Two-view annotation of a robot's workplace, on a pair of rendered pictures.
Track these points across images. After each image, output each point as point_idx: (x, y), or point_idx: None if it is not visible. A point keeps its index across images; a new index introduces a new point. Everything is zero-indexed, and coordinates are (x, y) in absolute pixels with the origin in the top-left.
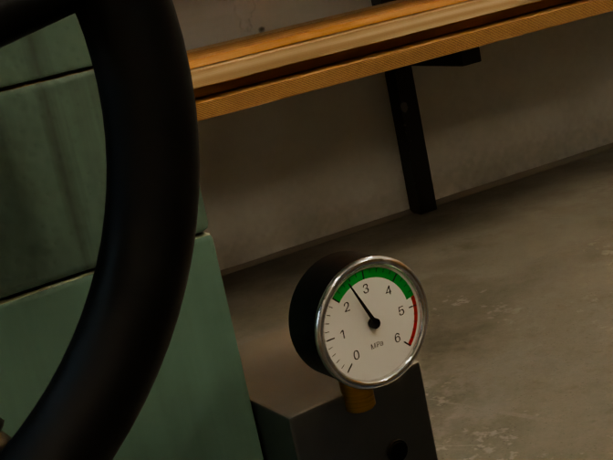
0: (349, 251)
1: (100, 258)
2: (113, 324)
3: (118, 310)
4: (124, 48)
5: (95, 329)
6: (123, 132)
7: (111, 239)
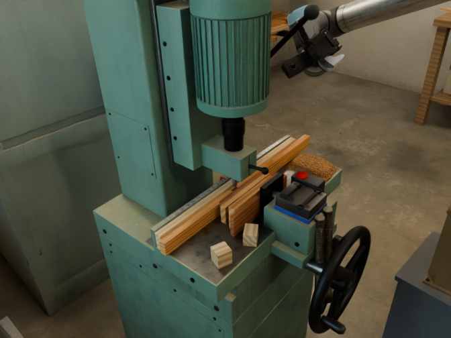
0: (337, 235)
1: (356, 269)
2: (358, 277)
3: (359, 275)
4: (366, 252)
5: (356, 277)
6: (363, 259)
7: (358, 268)
